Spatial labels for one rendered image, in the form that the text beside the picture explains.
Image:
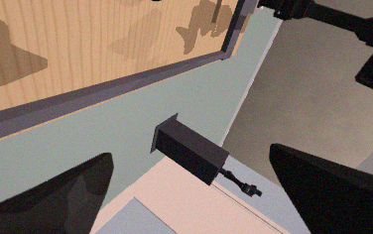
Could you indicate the tan wooden stick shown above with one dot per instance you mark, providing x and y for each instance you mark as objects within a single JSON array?
[{"x": 217, "y": 11}]

